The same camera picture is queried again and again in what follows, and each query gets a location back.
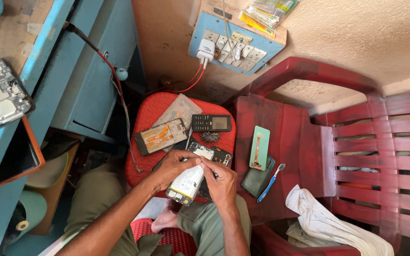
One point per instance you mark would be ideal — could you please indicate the person's left hand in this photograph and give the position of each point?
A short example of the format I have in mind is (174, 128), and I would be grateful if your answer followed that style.
(171, 169)

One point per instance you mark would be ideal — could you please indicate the person's right hand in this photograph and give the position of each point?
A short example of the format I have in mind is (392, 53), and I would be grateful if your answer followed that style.
(222, 186)

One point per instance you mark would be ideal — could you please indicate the phone with white battery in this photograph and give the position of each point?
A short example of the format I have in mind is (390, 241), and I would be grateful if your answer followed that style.
(189, 185)

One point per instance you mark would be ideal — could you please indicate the black phone back cover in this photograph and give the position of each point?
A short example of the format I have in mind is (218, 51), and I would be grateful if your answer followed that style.
(180, 145)

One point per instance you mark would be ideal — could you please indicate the dark green phone case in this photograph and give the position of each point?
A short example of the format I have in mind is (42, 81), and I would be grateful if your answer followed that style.
(254, 183)

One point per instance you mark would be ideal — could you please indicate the blue white toothbrush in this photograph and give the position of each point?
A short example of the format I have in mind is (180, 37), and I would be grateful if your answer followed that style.
(269, 185)

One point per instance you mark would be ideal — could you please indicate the person's bare foot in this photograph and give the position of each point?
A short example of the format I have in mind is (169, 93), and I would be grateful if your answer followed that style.
(166, 217)

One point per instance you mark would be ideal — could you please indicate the small black metal wad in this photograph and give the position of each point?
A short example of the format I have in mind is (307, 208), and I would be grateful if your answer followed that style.
(210, 137)

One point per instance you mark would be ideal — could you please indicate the green display panel with flex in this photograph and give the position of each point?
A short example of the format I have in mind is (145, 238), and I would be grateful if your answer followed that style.
(260, 144)

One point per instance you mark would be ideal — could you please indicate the black keypad phone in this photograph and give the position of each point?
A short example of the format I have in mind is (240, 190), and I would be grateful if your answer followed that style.
(210, 123)

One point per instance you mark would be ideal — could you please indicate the clear plastic bag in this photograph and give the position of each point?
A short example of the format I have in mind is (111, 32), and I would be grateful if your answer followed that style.
(182, 108)

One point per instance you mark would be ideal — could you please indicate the red plastic stool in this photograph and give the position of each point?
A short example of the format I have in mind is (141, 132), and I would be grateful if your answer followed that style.
(155, 106)

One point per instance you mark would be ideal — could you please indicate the red mesh plastic seat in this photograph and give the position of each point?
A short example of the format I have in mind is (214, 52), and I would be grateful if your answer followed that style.
(169, 238)

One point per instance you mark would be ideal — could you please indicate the person's olive trousers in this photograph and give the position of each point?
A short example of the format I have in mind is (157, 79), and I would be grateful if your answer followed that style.
(94, 199)

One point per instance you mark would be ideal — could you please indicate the red plastic chair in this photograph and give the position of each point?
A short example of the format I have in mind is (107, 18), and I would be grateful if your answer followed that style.
(308, 142)

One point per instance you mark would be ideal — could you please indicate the white cloth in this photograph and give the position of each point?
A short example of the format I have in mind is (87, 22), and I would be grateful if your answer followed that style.
(322, 220)

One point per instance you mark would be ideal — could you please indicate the brown wooden box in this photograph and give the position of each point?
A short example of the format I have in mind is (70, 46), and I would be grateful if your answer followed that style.
(57, 209)

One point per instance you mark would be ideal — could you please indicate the pale green bowl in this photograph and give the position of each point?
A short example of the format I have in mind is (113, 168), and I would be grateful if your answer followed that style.
(50, 174)

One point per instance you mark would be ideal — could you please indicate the white charger adapter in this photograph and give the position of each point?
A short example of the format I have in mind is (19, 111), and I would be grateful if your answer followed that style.
(205, 49)

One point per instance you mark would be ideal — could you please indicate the blue wooden desk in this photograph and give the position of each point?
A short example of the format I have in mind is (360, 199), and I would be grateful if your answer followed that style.
(84, 71)

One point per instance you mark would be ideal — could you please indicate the green roll with tape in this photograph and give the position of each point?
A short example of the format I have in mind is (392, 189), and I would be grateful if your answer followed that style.
(30, 213)

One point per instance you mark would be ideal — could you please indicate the blue switchboard with sockets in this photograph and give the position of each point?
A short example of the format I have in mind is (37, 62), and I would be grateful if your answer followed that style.
(222, 30)

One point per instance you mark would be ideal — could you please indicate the tablet in orange case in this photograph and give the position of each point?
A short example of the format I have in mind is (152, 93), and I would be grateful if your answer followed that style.
(16, 160)

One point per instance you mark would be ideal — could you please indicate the bundle of printed packets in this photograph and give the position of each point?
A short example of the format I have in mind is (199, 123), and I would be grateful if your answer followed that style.
(267, 12)

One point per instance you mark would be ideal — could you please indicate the phone frame with orange flex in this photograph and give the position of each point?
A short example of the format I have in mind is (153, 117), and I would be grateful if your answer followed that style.
(160, 137)

